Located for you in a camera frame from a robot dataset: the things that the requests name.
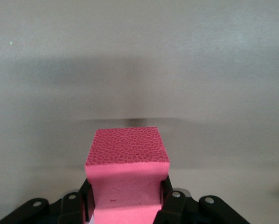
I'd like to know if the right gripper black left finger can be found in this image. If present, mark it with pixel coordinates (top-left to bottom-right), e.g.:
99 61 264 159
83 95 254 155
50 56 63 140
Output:
57 177 93 224

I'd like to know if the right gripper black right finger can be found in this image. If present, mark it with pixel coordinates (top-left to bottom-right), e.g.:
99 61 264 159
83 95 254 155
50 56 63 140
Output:
153 175 190 224

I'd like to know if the red foam cube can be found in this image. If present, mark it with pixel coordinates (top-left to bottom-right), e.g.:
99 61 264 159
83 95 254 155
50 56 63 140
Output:
84 126 171 224

